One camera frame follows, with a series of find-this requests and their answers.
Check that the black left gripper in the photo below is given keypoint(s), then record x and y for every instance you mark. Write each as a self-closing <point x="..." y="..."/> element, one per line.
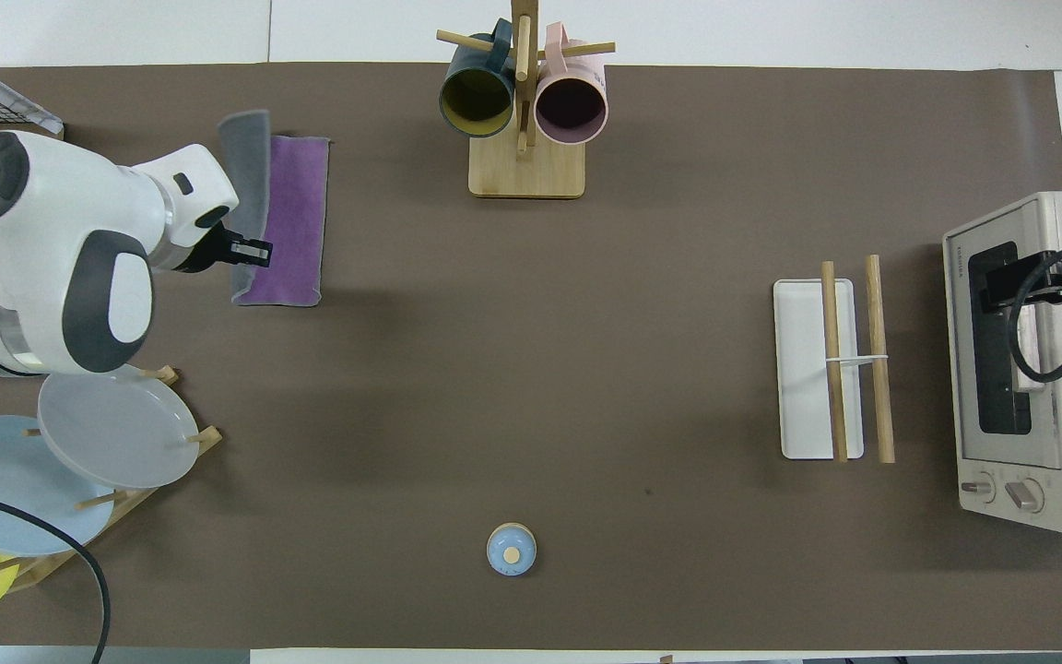
<point x="204" y="251"/>

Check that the purple and grey towel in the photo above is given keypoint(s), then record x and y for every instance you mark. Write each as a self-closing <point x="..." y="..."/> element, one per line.
<point x="296" y="221"/>

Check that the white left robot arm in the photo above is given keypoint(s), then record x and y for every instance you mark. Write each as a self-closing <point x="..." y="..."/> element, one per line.
<point x="52" y="212"/>

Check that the wooden plate rack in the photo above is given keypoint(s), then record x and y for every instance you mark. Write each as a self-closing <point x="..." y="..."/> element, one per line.
<point x="208" y="436"/>

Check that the white base wooden towel rack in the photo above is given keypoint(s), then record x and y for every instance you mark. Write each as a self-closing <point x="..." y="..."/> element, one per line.
<point x="803" y="369"/>

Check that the pale grey plate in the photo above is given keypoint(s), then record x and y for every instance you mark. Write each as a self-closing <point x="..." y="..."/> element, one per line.
<point x="116" y="429"/>

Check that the dark teal mug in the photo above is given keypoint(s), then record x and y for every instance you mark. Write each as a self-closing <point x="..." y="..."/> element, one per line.
<point x="476" y="101"/>

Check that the wooden mug tree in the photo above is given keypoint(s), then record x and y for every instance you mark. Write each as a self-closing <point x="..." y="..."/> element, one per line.
<point x="526" y="171"/>

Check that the white patterned cloth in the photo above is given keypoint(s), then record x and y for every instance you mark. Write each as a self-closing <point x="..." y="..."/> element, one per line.
<point x="5" y="92"/>

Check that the light blue plate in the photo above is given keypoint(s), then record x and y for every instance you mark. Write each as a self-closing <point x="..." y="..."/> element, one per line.
<point x="5" y="489"/>

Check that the pink mug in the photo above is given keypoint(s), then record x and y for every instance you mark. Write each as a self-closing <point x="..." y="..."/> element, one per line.
<point x="571" y="106"/>

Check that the brown table mat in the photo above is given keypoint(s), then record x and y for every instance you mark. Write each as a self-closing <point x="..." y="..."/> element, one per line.
<point x="586" y="369"/>

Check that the blue call bell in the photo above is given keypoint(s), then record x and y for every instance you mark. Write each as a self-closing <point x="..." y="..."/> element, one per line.
<point x="511" y="551"/>

